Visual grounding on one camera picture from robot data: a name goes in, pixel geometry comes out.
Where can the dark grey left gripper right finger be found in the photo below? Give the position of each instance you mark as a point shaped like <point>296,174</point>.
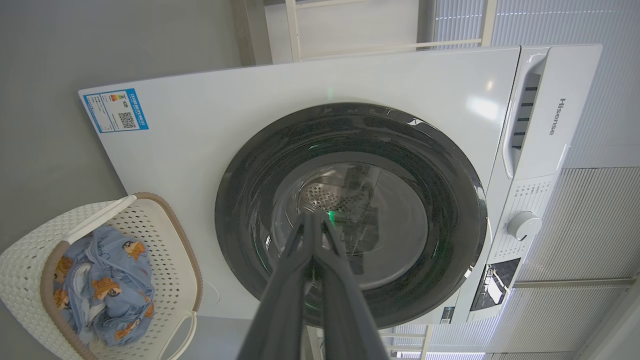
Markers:
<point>345,310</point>

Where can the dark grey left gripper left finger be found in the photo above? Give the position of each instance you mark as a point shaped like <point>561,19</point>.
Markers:
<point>285,300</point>

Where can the black round glass washer door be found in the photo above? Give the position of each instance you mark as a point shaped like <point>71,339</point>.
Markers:
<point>250,200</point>

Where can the blue bear print garment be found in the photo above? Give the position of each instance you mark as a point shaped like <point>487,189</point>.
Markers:
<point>117,247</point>
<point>120,312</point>

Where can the black washing machine display panel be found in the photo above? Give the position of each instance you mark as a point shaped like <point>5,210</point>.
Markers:
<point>496,284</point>

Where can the white front-load washing machine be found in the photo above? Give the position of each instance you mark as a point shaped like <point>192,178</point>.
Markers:
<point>210,125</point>

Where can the white washing machine dial knob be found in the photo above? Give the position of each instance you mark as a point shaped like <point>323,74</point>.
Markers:
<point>524,226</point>

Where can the cream perforated basket brown rim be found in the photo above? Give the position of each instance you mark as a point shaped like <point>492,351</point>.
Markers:
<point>165,240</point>

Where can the blue energy label sticker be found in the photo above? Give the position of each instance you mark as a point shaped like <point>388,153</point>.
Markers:
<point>116,110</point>

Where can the white detergent drawer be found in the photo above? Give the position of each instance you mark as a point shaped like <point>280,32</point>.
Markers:
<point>555,115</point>

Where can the white metal frame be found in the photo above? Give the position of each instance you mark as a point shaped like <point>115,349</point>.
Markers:
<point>390,46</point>

